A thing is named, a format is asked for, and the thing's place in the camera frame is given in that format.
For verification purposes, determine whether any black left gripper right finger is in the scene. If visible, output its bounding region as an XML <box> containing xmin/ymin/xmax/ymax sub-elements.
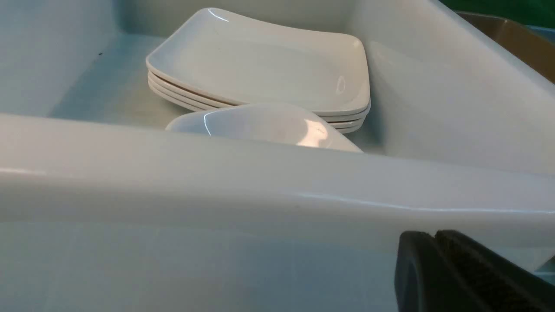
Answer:
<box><xmin>435</xmin><ymin>230</ymin><xmax>555</xmax><ymax>312</ymax></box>

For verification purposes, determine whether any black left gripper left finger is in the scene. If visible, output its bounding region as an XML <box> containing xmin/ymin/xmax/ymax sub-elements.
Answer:
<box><xmin>394</xmin><ymin>231</ymin><xmax>490</xmax><ymax>312</ymax></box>

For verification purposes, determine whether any bottom white square plate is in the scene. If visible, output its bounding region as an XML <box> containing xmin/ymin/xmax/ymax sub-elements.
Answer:
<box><xmin>149</xmin><ymin>85</ymin><xmax>365</xmax><ymax>133</ymax></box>

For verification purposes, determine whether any top white small bowl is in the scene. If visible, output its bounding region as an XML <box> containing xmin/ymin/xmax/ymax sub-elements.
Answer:
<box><xmin>165</xmin><ymin>104</ymin><xmax>363</xmax><ymax>153</ymax></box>

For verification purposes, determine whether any brown plastic bin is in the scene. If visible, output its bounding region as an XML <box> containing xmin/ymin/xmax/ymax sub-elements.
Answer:
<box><xmin>456</xmin><ymin>11</ymin><xmax>555</xmax><ymax>83</ymax></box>

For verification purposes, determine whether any green backdrop cloth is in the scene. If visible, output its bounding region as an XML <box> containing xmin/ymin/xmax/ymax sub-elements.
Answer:
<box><xmin>441</xmin><ymin>0</ymin><xmax>555</xmax><ymax>28</ymax></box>

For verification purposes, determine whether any large white plastic bin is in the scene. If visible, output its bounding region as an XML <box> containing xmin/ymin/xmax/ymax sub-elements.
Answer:
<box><xmin>1</xmin><ymin>0</ymin><xmax>554</xmax><ymax>312</ymax></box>

